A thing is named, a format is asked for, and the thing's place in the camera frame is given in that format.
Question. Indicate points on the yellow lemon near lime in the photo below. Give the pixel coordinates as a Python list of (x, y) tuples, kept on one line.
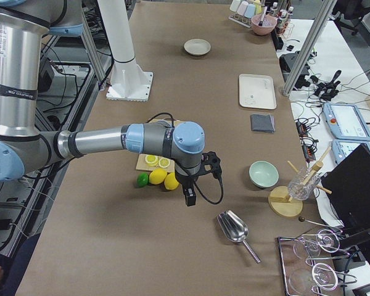
[(157, 176)]

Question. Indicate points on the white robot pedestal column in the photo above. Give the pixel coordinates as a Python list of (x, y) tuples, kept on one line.
[(128, 82)]

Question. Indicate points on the yellow lemon outer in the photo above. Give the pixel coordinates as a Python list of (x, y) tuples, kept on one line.
[(170, 182)]

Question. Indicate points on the teach pendant lower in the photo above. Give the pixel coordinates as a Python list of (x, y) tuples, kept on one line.
[(342, 148)]

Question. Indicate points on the lemon slice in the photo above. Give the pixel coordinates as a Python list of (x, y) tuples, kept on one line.
[(163, 162), (151, 160)]

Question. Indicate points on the folded grey cloth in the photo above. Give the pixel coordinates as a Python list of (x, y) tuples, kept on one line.
[(262, 123)]

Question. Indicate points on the teach pendant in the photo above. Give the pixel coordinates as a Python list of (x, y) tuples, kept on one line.
[(346, 122), (342, 148)]

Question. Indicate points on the clear crystal glass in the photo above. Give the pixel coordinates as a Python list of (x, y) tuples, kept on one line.
[(303, 184)]

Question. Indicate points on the pink bowl with ice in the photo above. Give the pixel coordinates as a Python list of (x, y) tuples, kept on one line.
[(268, 25)]

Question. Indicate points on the round beige plate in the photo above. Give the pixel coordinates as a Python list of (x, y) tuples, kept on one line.
[(197, 47)]

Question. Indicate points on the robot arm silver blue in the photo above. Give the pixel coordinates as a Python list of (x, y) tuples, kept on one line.
[(23, 148)]

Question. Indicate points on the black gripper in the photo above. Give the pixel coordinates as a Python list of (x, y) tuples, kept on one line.
[(186, 179)]

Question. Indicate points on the bottle rack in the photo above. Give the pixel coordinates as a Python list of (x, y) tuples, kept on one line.
[(283, 13)]

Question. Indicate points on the teach pendant upper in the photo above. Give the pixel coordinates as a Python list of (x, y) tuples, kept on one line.
[(346, 122)]

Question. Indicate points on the wooden cup stand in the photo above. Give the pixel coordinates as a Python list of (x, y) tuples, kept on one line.
[(282, 203)]

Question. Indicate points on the metal scoop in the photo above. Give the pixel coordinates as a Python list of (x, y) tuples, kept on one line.
[(236, 230)]

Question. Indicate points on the pastel cup rack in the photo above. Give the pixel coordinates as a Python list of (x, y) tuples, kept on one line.
[(243, 11)]

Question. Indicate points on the lemon slice lower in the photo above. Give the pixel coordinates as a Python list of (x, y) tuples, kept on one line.
[(163, 162)]

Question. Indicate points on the white rabbit tray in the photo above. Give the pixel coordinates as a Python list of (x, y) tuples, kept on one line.
[(256, 92)]

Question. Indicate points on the aluminium frame post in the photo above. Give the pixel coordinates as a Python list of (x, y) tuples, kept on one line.
[(316, 29)]

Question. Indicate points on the wire glass rack tray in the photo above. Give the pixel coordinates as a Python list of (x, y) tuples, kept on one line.
[(306, 263)]

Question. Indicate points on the lemon slice upper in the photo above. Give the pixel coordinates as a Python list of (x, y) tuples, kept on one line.
[(151, 160)]

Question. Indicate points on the mint green bowl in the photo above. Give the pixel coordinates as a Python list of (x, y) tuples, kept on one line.
[(263, 174)]

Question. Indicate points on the black monitor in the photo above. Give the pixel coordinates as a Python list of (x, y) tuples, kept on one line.
[(349, 182)]

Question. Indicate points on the green lime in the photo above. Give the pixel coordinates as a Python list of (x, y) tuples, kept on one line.
[(143, 179)]

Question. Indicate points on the wooden cutting board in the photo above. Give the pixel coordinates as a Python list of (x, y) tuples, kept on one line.
[(142, 166)]

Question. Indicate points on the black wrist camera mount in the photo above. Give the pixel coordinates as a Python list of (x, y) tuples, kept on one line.
[(211, 164)]

